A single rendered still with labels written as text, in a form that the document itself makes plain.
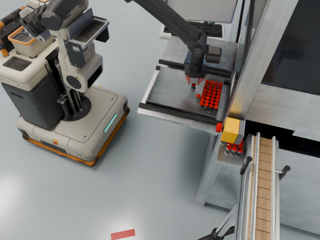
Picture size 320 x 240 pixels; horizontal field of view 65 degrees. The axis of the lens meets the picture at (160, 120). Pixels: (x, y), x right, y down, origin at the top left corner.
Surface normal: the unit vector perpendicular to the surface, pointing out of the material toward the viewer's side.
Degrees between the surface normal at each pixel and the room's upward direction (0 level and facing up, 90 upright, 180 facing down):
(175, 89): 0
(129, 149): 0
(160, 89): 0
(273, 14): 90
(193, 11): 90
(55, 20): 105
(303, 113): 90
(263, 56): 90
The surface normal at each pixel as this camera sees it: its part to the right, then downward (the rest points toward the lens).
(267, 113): -0.27, 0.75
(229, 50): 0.03, -0.62
